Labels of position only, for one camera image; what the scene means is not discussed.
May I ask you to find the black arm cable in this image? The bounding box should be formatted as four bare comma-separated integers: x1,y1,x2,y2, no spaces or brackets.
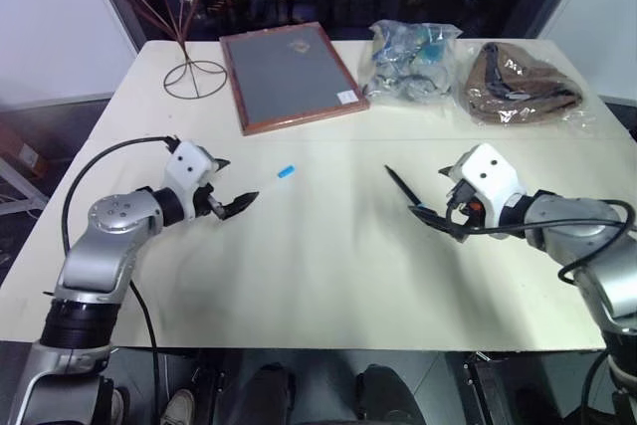
444,197,637,283
60,134,181,253

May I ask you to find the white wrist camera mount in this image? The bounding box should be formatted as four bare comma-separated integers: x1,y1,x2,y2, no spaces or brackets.
454,142,529,233
162,141,218,220

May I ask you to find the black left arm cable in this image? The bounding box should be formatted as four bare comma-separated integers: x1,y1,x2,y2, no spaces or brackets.
60,134,181,253

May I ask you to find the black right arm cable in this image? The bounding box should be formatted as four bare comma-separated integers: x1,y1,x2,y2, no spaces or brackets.
444,197,637,283

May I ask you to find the wooden picture frame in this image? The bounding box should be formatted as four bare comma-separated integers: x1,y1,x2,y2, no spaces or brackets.
219,21,371,138

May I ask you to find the small blue cap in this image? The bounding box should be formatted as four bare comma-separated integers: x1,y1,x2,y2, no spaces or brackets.
258,163,297,193

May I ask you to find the copper wire stand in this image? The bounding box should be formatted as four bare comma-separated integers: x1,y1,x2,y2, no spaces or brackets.
106,0,231,99

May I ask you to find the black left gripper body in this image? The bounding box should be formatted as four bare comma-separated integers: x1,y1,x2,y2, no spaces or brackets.
191,183,225,220

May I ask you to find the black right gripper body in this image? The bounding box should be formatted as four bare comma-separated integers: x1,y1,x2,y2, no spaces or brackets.
444,177,487,241

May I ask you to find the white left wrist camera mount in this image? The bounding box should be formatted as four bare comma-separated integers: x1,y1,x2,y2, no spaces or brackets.
162,141,218,220

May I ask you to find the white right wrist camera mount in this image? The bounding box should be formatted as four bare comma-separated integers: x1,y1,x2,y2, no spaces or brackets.
454,142,529,233

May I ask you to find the plastic bag with blue items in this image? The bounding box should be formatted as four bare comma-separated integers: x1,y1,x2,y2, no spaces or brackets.
358,18,463,108

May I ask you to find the black box under table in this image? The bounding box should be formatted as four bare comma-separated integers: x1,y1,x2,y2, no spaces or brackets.
463,351,522,425

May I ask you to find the white metal frame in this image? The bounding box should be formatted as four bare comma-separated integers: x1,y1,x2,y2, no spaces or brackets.
0,154,50,218

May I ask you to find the light shoe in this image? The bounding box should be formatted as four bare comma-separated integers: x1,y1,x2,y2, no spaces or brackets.
159,387,196,425

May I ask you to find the dark rounded shape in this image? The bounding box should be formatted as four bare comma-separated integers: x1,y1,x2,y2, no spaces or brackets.
353,364,425,425
229,361,302,425

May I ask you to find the cardboard box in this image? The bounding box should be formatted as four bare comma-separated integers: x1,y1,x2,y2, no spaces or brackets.
0,131,50,183

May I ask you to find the brown fabric in plastic bag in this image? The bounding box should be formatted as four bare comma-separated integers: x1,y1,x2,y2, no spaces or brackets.
453,40,597,136

